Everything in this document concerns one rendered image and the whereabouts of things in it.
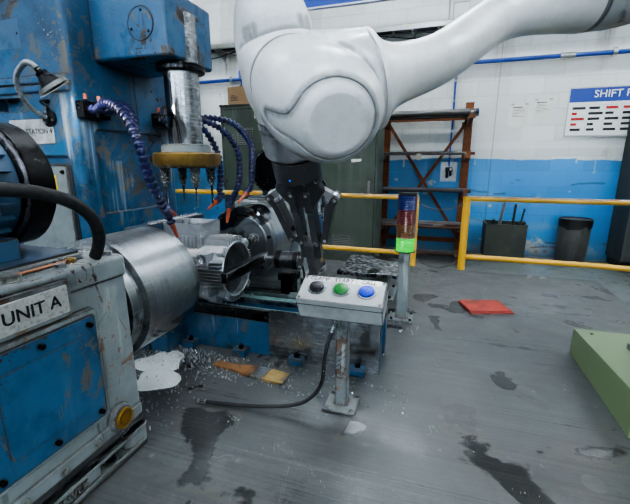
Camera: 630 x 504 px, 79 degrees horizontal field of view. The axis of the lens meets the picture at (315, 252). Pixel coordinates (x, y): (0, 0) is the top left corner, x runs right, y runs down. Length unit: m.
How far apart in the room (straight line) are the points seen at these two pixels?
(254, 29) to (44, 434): 0.59
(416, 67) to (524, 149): 5.68
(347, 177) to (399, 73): 3.80
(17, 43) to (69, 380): 0.87
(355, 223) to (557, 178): 3.08
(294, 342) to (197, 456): 0.37
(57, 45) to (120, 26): 0.15
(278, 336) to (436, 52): 0.77
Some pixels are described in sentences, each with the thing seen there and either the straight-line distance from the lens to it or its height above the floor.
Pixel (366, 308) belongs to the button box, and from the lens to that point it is 0.72.
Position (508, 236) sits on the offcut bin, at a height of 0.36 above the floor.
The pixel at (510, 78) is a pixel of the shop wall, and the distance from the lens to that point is 6.15.
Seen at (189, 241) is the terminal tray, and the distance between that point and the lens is 1.10.
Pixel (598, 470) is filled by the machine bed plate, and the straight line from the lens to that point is 0.88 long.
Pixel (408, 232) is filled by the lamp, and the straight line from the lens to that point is 1.22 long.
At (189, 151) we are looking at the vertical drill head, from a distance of 1.08.
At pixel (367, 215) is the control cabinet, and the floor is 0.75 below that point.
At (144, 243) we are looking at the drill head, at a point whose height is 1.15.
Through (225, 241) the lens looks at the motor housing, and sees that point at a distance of 1.06.
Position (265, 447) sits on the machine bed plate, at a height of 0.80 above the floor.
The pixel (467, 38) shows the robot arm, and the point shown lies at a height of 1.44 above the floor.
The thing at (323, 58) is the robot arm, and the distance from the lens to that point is 0.35.
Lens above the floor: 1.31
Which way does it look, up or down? 13 degrees down
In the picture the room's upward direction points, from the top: straight up
